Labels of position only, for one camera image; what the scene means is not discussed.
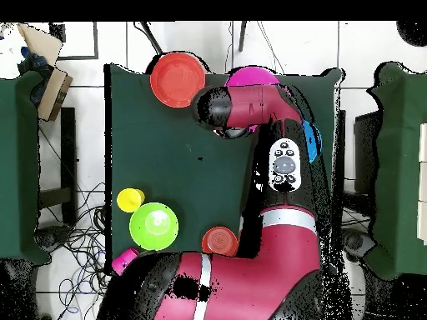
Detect green bowl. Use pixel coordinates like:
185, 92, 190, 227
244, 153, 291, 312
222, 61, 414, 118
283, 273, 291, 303
128, 202, 180, 252

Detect large shallow orange bowl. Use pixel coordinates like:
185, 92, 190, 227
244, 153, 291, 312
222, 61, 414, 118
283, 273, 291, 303
149, 52, 207, 109

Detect light blue bowl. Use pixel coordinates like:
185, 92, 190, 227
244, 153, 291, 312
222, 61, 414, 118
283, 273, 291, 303
301, 120, 324, 164

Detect large pink bowl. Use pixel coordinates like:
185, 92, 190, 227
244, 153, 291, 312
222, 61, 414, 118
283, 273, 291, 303
224, 66, 280, 133

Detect dark green table cloth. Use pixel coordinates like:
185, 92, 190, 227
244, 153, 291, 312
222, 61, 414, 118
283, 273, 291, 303
103, 62, 347, 278

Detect small orange bowl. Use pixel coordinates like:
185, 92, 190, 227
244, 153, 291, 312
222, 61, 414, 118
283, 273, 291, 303
201, 226, 240, 258

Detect yellow cup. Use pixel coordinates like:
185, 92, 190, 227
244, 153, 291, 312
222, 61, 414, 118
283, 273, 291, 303
116, 187, 147, 213

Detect pink cup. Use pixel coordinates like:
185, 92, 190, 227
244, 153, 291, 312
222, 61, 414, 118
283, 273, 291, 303
111, 247, 140, 277

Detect black box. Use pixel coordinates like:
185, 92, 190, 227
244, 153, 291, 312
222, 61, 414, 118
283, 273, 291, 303
353, 110, 381, 195

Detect brown cardboard box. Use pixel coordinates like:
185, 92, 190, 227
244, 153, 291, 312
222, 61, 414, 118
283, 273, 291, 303
37, 66, 73, 122

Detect green cloth covered table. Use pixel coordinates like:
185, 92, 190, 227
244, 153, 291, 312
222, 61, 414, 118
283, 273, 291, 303
362, 61, 427, 282
0, 70, 52, 266

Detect white boxes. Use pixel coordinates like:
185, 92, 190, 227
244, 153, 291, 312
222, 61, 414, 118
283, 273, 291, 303
417, 122, 427, 247

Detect beige board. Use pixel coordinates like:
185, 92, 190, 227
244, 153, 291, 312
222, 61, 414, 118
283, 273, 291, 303
16, 22, 64, 68

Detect tangle of black cables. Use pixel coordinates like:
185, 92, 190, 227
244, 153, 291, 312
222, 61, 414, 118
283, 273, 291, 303
38, 179, 111, 320

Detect black stool frame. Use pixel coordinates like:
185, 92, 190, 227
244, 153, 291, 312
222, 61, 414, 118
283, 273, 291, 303
38, 107, 78, 228

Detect black camera tripod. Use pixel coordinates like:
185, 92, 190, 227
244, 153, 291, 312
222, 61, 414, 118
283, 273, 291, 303
133, 21, 249, 56

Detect black floor frame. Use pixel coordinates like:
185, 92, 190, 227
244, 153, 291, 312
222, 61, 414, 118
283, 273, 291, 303
48, 21, 100, 62

